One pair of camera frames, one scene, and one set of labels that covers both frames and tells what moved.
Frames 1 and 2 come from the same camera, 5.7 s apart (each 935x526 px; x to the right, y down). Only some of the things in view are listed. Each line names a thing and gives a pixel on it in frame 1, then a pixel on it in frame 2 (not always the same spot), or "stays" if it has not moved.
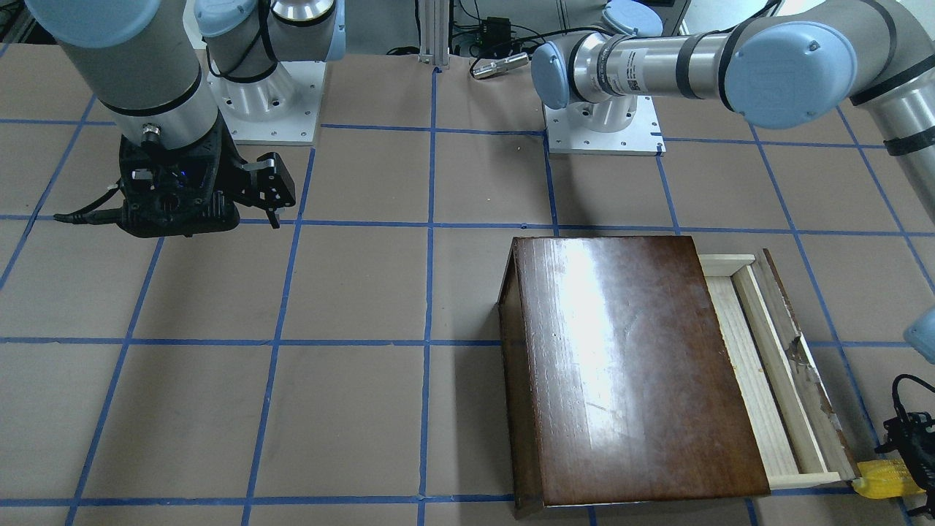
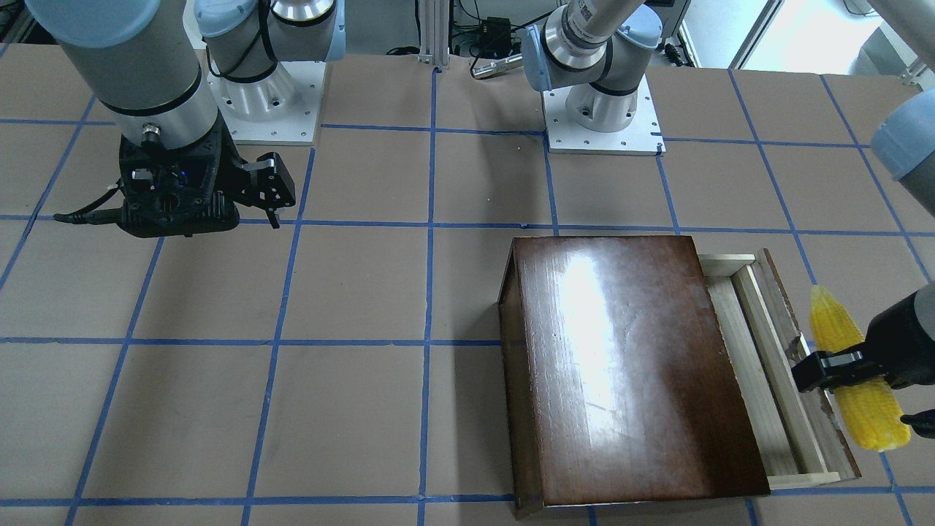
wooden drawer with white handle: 798,428 stays
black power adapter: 497,31 stays
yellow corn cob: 885,478 → 871,405
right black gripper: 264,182 stays
